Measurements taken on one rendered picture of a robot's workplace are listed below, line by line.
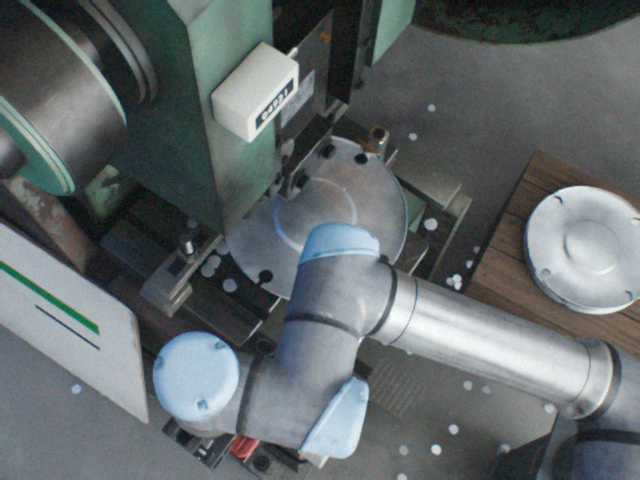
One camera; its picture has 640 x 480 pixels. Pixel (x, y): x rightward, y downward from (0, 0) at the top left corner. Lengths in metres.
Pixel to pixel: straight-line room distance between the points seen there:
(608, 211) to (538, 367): 0.99
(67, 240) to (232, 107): 0.76
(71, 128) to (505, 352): 0.47
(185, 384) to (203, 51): 0.28
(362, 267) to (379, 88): 1.57
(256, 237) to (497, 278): 0.67
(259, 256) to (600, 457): 0.57
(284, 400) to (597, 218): 1.19
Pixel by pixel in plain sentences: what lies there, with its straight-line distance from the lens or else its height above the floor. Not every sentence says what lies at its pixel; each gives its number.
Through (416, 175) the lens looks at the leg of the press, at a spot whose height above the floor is 0.64.
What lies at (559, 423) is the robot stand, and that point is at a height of 0.45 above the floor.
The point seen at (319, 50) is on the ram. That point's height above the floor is 1.12.
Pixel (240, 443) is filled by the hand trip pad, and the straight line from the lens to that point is 1.10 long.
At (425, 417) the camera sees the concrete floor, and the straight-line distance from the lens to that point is 1.90.
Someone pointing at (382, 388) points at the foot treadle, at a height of 0.16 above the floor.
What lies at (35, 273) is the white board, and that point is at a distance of 1.55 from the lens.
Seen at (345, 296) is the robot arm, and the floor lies 1.18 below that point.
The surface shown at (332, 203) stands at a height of 0.79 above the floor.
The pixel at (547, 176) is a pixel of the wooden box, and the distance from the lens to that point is 1.80.
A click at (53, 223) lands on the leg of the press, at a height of 0.72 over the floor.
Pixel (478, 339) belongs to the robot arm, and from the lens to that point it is 0.77.
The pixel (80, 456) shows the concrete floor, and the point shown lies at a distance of 1.92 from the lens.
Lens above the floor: 1.85
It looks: 66 degrees down
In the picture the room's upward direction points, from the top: 6 degrees clockwise
